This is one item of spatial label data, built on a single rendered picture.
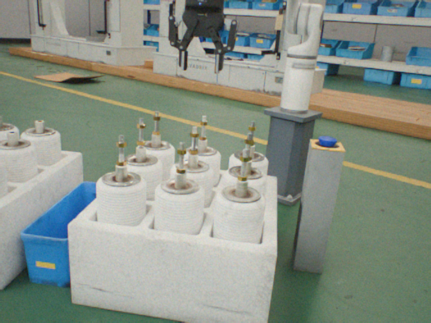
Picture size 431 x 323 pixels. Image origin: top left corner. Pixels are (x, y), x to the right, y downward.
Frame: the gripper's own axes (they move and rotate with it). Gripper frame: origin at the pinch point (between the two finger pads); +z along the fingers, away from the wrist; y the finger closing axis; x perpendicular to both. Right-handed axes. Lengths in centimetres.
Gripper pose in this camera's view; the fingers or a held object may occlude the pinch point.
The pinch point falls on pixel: (201, 65)
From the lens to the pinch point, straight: 82.2
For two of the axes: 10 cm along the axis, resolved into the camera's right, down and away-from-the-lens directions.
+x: 2.0, -3.1, 9.3
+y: 9.8, 1.3, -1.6
